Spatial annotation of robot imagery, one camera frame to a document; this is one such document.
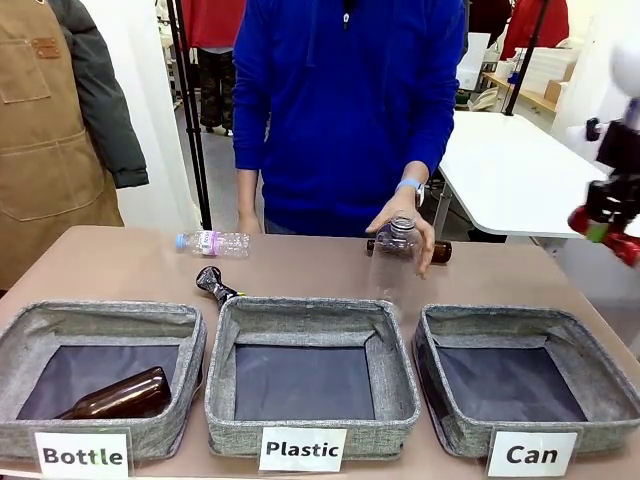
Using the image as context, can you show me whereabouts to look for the white background table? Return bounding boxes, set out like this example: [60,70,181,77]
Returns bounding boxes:
[431,110,615,241]

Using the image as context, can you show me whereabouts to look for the thin black tripod pole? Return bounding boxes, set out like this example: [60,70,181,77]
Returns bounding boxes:
[503,0,547,117]

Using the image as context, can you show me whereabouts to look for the white Can label card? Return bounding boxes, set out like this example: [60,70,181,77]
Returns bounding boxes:
[486,428,579,479]

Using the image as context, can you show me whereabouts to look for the dark green padded jacket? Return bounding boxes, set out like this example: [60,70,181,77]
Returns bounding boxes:
[47,0,150,190]

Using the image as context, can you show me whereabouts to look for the light blue wristwatch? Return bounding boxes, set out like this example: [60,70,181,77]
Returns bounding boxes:
[394,178,427,207]

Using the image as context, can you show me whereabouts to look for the large clear plastic bottle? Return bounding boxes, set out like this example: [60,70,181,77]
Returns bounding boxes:
[368,211,420,307]

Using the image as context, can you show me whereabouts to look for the cardboard box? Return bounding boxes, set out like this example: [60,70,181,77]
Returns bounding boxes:
[543,78,574,102]

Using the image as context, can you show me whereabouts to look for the person in camouflage trousers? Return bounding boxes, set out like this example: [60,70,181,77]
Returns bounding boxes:
[179,0,247,135]

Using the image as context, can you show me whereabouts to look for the grey basket labelled Plastic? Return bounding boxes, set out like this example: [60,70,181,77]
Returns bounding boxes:
[204,295,423,463]

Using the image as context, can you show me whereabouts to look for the stack of white trays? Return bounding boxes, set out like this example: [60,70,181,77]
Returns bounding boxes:
[513,46,584,97]

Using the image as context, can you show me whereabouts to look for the small bottle with pink label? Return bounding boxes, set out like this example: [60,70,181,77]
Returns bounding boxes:
[174,229,251,260]

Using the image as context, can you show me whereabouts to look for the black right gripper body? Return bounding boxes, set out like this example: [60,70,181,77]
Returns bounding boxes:
[585,118,640,227]

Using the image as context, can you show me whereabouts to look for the large brown glass bottle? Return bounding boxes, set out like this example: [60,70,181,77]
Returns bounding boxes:
[53,365,174,421]

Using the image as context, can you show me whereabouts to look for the person in blue sweater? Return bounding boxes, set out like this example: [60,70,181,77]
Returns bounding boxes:
[231,0,469,238]

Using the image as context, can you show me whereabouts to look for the white Plastic label card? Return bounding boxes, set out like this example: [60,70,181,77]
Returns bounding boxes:
[257,426,349,474]

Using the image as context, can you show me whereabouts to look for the white storage box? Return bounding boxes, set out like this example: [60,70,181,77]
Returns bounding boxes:
[456,31,494,92]

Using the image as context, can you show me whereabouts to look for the white Bottle label card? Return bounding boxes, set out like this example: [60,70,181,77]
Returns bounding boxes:
[33,430,131,479]

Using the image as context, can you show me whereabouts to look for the grey basket labelled Bottle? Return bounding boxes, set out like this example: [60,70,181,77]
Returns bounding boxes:
[0,299,208,462]

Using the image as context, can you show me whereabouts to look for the black stand pole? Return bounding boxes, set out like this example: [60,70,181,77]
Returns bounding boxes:
[166,0,214,230]

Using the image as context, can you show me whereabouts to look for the person's right forearm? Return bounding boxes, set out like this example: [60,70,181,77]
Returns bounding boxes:
[235,167,265,236]

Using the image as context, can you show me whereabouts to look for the brown canvas apron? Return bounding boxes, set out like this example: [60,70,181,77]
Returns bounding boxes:
[0,0,126,291]

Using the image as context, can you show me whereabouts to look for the person's left hand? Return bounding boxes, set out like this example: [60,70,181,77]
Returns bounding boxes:
[365,191,437,281]

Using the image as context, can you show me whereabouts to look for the grey basket labelled Can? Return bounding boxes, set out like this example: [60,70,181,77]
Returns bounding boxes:
[411,303,640,460]

